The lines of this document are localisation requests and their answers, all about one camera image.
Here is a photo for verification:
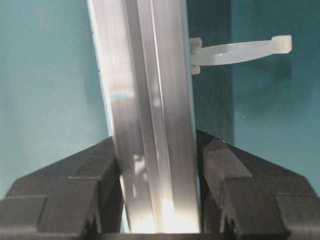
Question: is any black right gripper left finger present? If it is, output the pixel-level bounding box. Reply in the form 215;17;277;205
0;137;123;240

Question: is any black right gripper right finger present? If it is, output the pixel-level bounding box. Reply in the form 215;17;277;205
196;130;320;240

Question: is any large aluminium rail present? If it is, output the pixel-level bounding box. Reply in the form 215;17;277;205
87;0;202;233

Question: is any white cable tie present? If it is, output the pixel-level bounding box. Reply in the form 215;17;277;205
189;35;292;75

